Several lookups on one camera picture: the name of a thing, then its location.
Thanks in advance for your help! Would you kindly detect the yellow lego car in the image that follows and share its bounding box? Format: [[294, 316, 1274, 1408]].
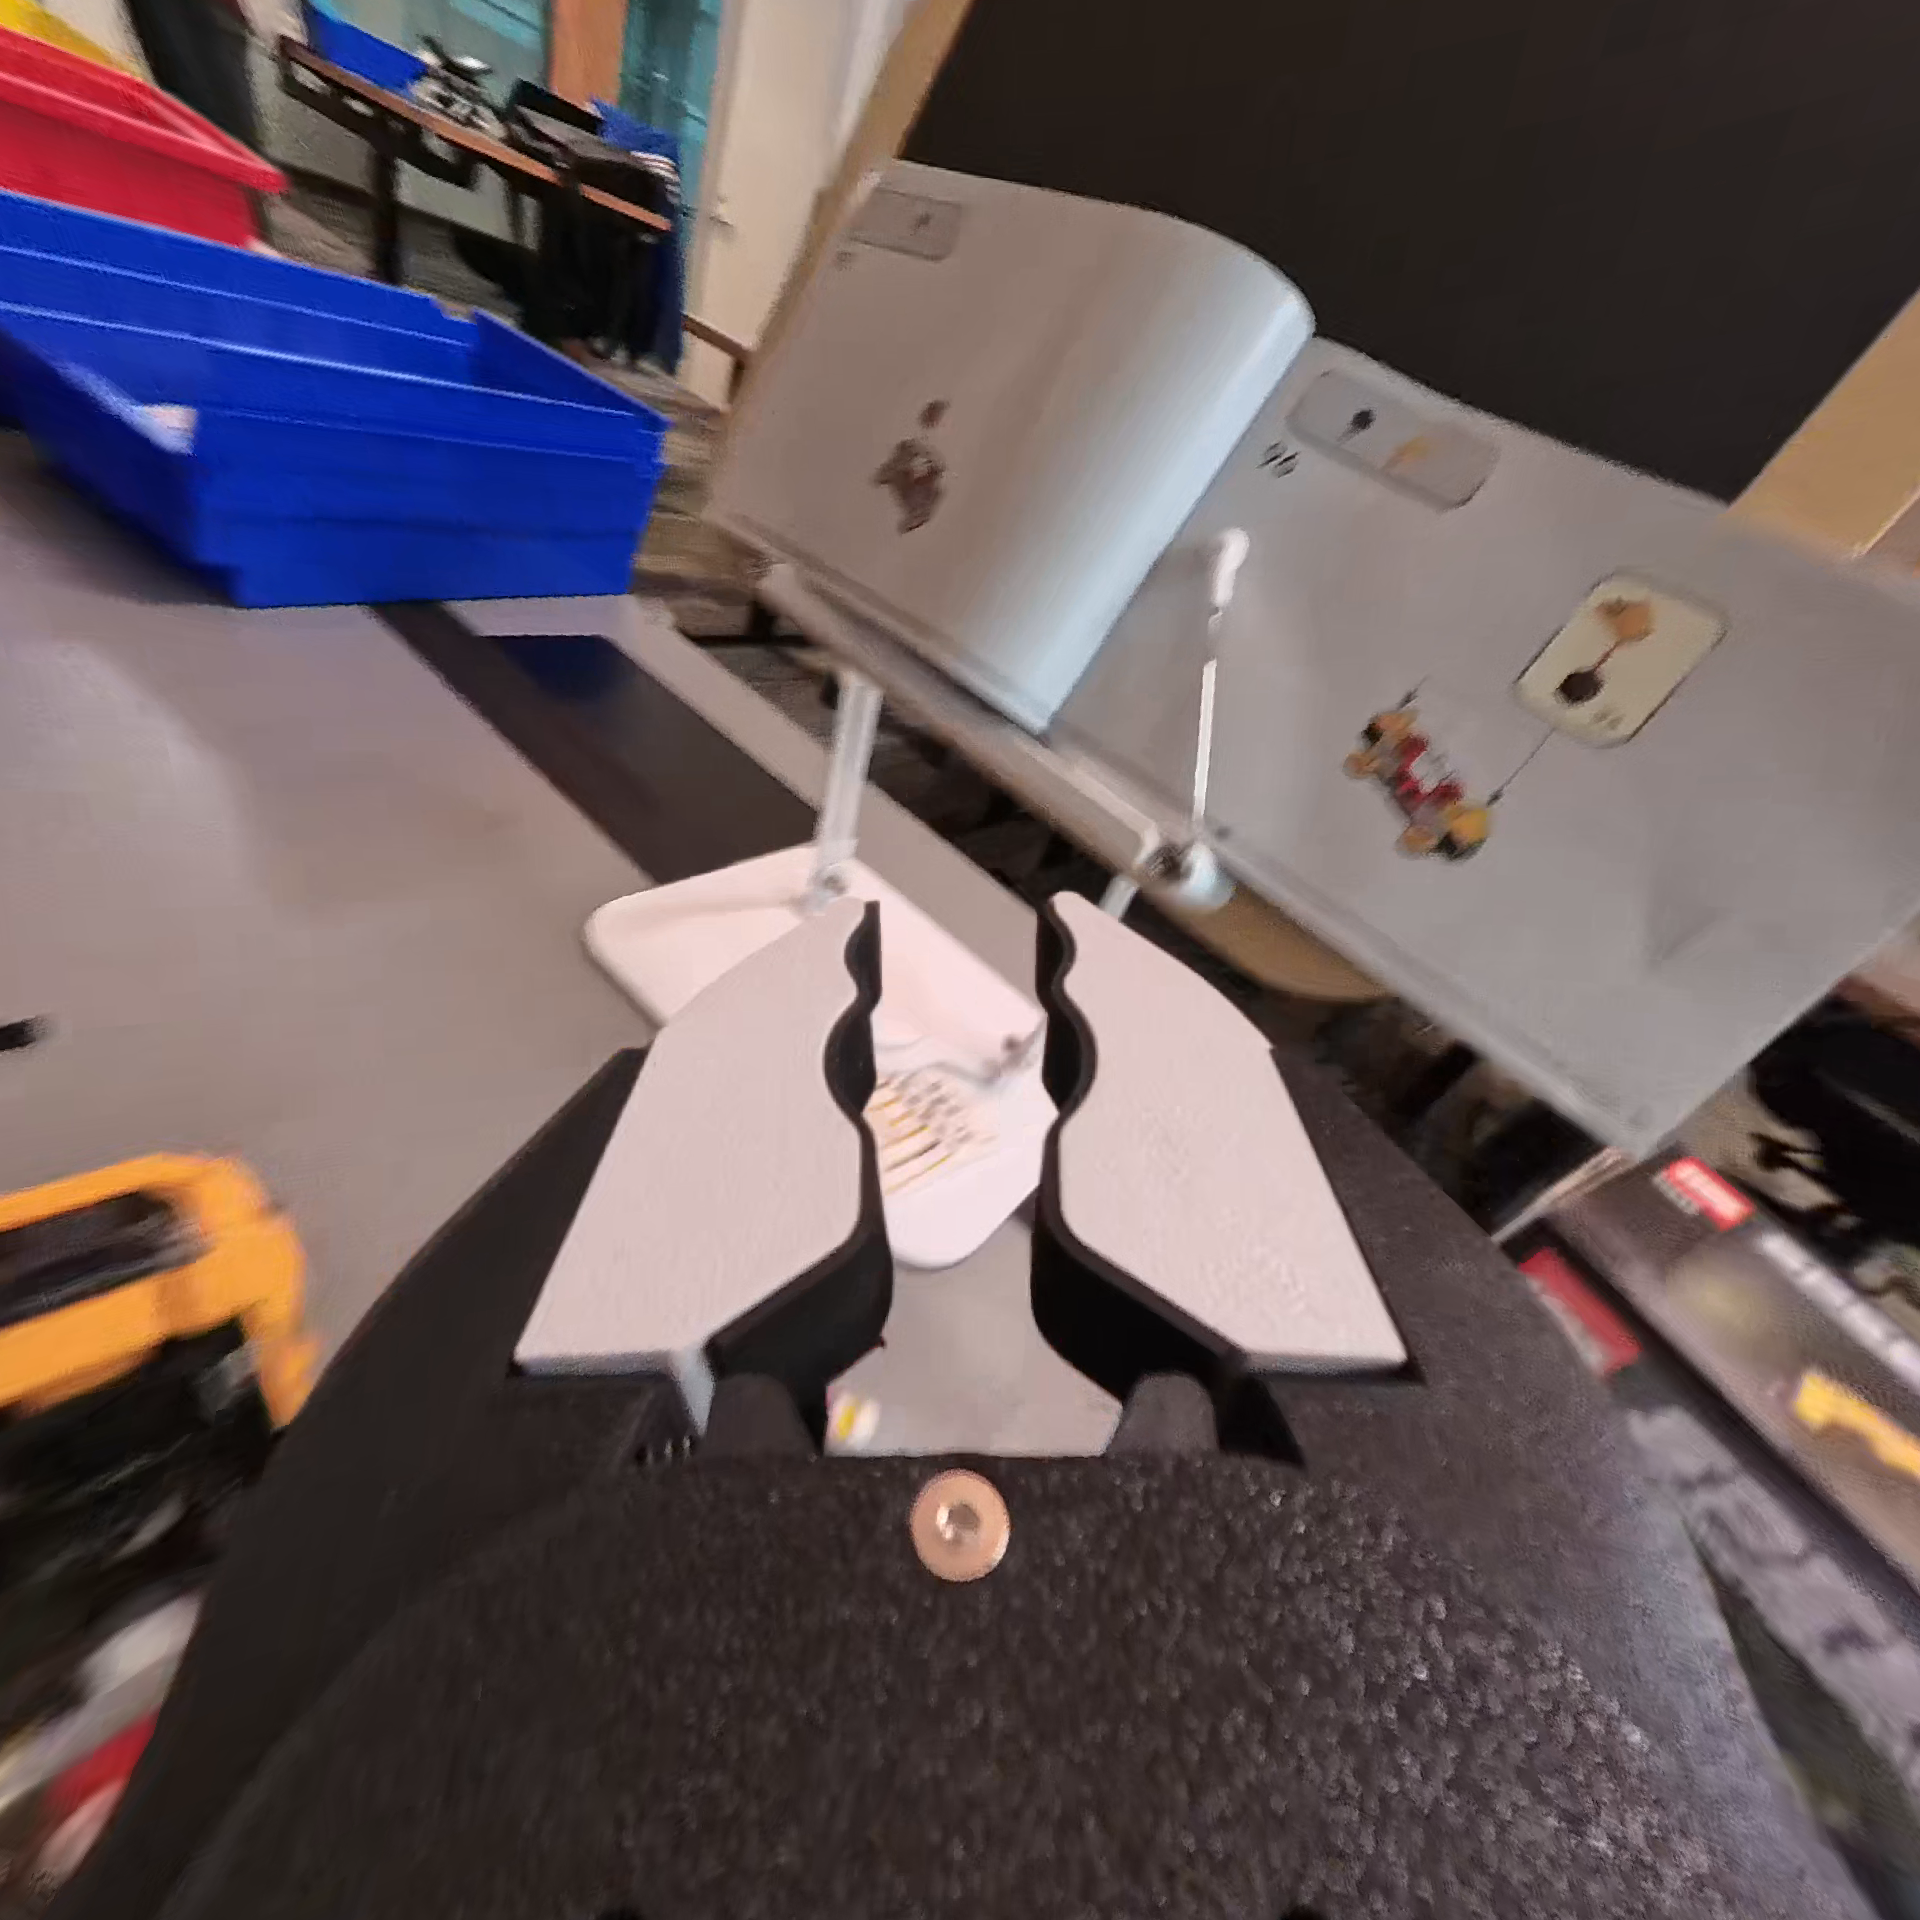
[[0, 1151, 326, 1801]]

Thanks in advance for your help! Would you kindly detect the lego instruction booklet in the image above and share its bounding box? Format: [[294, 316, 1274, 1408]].
[[704, 157, 1920, 1156]]

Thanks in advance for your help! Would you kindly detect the red storage bin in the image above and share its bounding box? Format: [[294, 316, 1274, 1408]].
[[0, 26, 288, 248]]

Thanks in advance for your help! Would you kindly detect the small blue crate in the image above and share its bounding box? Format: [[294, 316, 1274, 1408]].
[[307, 0, 425, 90]]

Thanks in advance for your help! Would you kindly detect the blue storage bin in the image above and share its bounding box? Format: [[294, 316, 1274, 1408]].
[[0, 191, 483, 407], [0, 305, 670, 608]]

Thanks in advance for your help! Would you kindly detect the black bag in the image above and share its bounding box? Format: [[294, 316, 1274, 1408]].
[[510, 77, 678, 189]]

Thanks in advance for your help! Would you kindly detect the wooden desk with black legs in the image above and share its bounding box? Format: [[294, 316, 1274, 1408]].
[[278, 37, 678, 288]]

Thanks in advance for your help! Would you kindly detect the white book stand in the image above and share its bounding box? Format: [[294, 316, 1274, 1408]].
[[585, 525, 1397, 1268]]

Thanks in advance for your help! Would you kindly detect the large black panel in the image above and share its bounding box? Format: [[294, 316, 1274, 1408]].
[[901, 0, 1920, 505]]

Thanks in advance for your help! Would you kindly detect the lego sticker sheet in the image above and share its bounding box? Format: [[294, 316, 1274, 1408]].
[[872, 1066, 1003, 1201]]

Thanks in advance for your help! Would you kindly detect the yellow storage bin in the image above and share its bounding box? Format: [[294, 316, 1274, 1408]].
[[0, 0, 144, 77]]

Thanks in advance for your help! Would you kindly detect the lego set box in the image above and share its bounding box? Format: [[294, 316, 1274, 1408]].
[[1499, 1148, 1920, 1653]]

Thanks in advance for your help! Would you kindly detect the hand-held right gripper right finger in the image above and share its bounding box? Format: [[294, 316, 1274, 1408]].
[[1037, 896, 1423, 1425]]

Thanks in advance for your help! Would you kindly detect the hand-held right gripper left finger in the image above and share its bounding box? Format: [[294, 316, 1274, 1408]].
[[513, 900, 894, 1425]]

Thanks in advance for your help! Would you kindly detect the black office chair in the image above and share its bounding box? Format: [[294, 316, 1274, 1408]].
[[1747, 1020, 1920, 1247]]

